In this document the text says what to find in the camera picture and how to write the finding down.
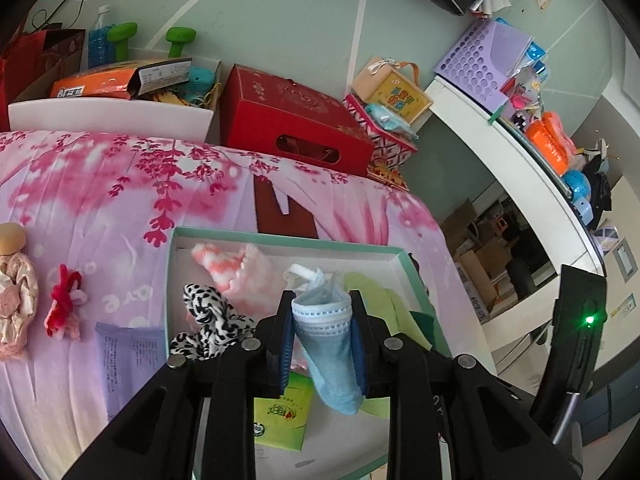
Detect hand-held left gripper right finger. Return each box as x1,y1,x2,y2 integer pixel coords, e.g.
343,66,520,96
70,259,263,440
348,289,583,480

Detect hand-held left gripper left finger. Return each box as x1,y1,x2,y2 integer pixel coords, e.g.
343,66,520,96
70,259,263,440
62,290,297,480

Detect blue face mask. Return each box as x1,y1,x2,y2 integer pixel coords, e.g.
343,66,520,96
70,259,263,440
284,262,363,416

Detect yellow-green cloth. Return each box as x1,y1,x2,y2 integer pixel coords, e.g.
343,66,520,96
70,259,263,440
342,271,433,418

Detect black white leopard scrunchie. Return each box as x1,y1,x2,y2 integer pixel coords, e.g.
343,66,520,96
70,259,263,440
169,283,258,363

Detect pink white fluffy cloth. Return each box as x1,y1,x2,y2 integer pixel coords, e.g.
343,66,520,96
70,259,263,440
191,242,275,306

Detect white box with teal rim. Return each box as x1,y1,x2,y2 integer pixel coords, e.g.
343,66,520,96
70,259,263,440
164,226,453,480

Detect small green packet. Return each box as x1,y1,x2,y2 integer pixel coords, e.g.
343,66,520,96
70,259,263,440
252,371,315,452

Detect dark cloth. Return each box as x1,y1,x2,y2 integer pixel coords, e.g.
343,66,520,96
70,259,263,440
582,155,613,211

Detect purple paper packet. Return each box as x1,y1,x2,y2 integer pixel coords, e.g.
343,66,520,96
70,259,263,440
94,321,168,423

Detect pink printed bedsheet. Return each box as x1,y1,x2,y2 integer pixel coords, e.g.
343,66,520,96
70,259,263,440
0,130,493,480

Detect yellow patterned packet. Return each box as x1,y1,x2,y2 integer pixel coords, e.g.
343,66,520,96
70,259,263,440
369,162,410,192

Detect red white patterned box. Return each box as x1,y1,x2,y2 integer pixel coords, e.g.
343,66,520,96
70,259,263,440
344,94,420,177

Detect orange packet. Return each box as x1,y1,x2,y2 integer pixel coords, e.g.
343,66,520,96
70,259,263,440
525,112,573,176

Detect white cabinet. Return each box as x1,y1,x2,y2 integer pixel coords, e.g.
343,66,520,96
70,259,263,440
425,75,608,376

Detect light blue packet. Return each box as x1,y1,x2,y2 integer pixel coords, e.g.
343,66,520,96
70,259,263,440
365,103,418,138

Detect red gift box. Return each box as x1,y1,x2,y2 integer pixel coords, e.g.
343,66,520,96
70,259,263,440
220,64,376,177

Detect colourful toy packet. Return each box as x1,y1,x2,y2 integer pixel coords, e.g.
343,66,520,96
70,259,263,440
500,45,548,126

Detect brown cardboard box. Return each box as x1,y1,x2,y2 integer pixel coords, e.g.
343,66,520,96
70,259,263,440
197,60,222,111

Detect teal toy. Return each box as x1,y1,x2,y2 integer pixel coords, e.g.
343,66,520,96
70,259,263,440
187,66,216,98

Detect small cloth doll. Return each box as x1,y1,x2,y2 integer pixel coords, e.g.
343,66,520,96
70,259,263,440
0,222,40,359

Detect purple perforated basket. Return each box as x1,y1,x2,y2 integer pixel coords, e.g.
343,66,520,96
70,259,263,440
433,17,533,123

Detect green dumbbell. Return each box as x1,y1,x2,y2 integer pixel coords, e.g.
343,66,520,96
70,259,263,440
107,22,138,61
166,27,197,58

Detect orange cardboard box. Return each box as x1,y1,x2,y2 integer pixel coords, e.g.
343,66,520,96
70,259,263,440
50,57,193,101

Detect blue water bottle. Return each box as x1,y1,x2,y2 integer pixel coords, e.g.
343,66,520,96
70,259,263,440
88,6,115,68

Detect dark red paper bag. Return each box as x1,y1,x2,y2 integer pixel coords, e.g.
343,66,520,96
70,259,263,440
15,28,87,103

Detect red felt bag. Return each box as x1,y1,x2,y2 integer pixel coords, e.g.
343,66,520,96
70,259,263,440
0,55,16,131

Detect beige gift box with handle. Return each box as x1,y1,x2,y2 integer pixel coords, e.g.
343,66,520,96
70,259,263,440
351,56,433,123

